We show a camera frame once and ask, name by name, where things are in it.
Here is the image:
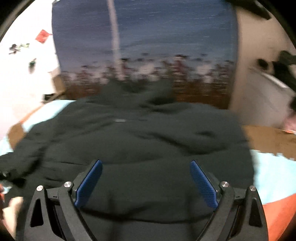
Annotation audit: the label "black padded winter jacket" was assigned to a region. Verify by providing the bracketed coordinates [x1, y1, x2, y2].
[1, 80, 254, 240]

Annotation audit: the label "colourful patchwork bed cover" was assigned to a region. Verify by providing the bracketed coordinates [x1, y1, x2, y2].
[1, 100, 295, 240]

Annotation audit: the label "white drawer cabinet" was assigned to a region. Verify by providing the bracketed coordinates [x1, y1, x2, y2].
[239, 67, 295, 128]

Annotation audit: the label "small wooden side table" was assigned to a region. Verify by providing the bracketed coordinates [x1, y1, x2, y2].
[42, 67, 66, 104]

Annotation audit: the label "blue fabric wardrobe cover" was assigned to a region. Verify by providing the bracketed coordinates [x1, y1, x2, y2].
[52, 1, 238, 109]

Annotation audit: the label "wooden wardrobe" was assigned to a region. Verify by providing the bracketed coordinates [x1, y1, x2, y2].
[229, 6, 295, 112]

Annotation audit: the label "green wall hook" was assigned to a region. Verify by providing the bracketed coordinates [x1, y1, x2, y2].
[29, 58, 36, 73]

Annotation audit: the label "dark wall stickers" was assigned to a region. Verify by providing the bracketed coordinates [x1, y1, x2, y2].
[9, 43, 30, 54]

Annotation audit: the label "red wall decoration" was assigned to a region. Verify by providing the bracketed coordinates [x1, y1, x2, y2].
[35, 30, 51, 44]

